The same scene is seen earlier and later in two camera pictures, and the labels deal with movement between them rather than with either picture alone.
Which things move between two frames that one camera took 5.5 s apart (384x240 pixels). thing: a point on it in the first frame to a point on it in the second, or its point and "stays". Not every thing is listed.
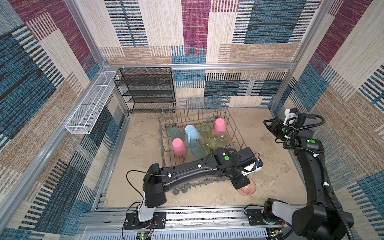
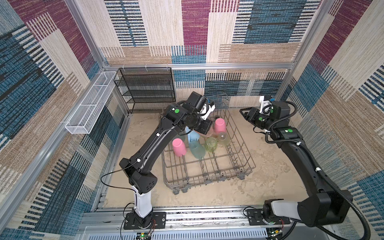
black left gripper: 243,182 to 207,125
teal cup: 198,151 stays
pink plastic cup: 220,126 stays
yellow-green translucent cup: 223,140 stays
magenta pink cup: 179,147 stays
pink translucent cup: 249,189 to 210,133
